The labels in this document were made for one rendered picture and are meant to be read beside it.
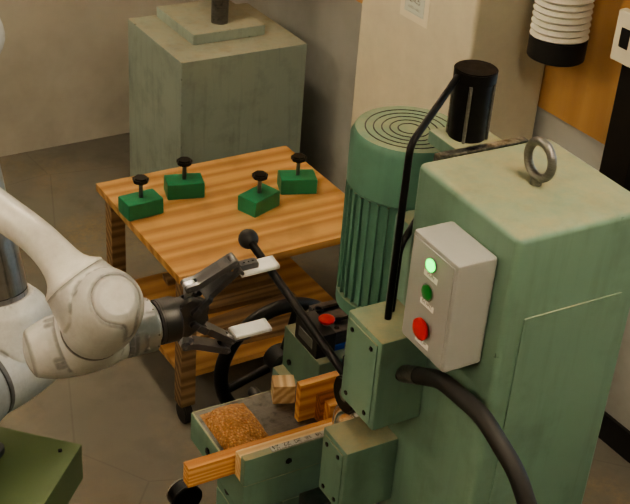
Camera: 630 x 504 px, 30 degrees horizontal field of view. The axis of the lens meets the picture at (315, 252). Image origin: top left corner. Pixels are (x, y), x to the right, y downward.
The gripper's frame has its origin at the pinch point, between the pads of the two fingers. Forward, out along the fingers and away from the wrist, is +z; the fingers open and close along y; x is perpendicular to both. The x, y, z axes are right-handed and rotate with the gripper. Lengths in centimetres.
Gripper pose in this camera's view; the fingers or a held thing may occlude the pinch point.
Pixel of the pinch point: (266, 295)
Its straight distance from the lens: 202.9
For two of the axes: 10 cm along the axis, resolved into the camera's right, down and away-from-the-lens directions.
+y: 1.1, -7.9, -6.0
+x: -4.7, -5.7, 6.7
